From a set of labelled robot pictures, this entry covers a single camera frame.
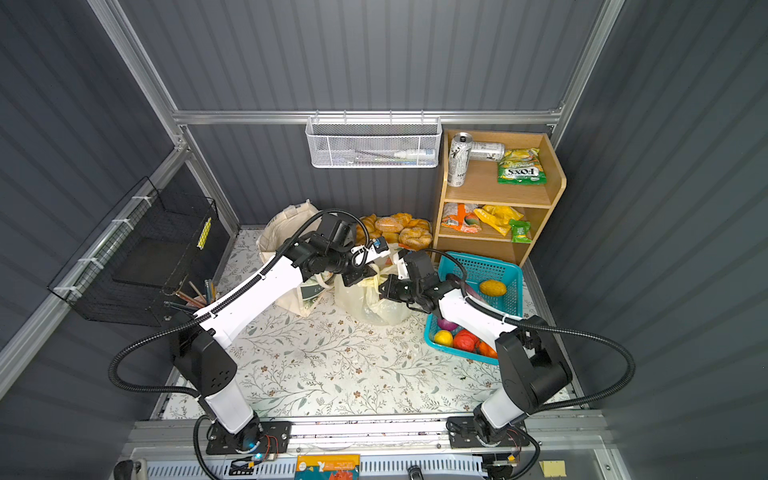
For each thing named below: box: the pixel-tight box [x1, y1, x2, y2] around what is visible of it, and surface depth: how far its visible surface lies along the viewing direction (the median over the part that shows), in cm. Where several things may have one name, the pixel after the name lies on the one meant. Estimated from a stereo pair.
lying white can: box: [470, 141, 505, 162], surface depth 93 cm
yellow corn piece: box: [479, 279, 507, 297], surface depth 98 cm
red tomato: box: [453, 330, 480, 352], surface depth 84 cm
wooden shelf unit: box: [433, 130, 567, 267], surface depth 93 cm
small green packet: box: [509, 219, 533, 244], surface depth 96 cm
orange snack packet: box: [441, 203, 482, 233], surface depth 98 cm
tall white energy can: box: [448, 132, 473, 187], surface depth 80 cm
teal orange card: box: [294, 454, 361, 480], surface depth 71 cm
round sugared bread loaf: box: [398, 227, 433, 251], surface depth 107 cm
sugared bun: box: [375, 216, 403, 233], surface depth 114 cm
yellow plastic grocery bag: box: [334, 263, 412, 325], surface depth 86 cm
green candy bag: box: [497, 148, 548, 186], surface depth 91 cm
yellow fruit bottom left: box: [434, 329, 453, 346], surface depth 88 cm
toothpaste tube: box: [394, 149, 436, 159], surface depth 93 cm
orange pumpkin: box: [478, 341, 499, 359], surface depth 84 cm
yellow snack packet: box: [474, 205, 524, 237], surface depth 98 cm
